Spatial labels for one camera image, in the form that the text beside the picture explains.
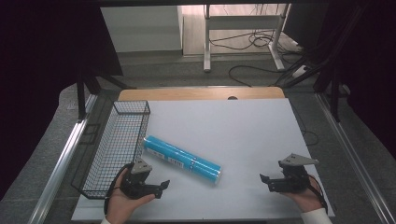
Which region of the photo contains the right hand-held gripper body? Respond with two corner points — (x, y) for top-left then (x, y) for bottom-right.
(270, 152), (320, 194)

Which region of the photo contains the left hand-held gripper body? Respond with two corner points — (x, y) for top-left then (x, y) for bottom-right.
(120, 157), (157, 201)

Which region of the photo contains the person's right hand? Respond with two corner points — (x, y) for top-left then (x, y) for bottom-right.
(280, 177), (325, 215)

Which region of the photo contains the person's left hand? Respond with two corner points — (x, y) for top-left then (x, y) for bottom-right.
(106, 168), (157, 224)

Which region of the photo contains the blue wrapped roll pack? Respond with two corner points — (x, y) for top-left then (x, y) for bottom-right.
(142, 134), (223, 186)

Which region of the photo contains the white table mat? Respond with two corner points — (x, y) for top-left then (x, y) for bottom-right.
(71, 98), (336, 222)

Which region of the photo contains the black metal stand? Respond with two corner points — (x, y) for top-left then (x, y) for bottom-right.
(275, 4), (367, 123)

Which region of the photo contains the black tripod stand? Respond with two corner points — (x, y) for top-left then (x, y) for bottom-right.
(75, 69), (136, 121)

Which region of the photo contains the white power strip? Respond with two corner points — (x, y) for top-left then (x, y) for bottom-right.
(291, 64), (308, 79)

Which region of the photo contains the black curtain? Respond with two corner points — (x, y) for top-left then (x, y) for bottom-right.
(0, 0), (124, 202)
(281, 0), (396, 160)

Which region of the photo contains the white cabinet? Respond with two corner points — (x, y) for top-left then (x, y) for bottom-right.
(100, 5), (184, 54)

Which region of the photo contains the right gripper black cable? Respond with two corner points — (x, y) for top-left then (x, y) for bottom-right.
(307, 174), (329, 215)

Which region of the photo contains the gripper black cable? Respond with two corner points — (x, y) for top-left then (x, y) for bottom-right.
(307, 174), (329, 215)
(103, 163), (134, 217)

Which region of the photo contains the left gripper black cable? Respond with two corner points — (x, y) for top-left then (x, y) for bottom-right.
(103, 163), (134, 217)

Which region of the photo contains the black wire basket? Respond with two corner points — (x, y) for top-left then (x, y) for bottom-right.
(71, 100), (151, 201)

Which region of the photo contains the thin black cable loop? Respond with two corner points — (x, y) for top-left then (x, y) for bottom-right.
(290, 102), (319, 147)

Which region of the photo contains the aluminium rail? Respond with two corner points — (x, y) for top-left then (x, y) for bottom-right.
(27, 92), (98, 224)
(315, 92), (396, 224)

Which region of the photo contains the long black floor cable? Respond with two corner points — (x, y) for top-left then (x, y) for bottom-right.
(228, 64), (283, 88)

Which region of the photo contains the tangle of black floor cables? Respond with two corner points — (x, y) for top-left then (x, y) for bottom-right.
(208, 28), (283, 51)

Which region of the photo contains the white metal desk frame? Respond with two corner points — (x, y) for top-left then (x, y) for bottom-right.
(203, 3), (292, 74)

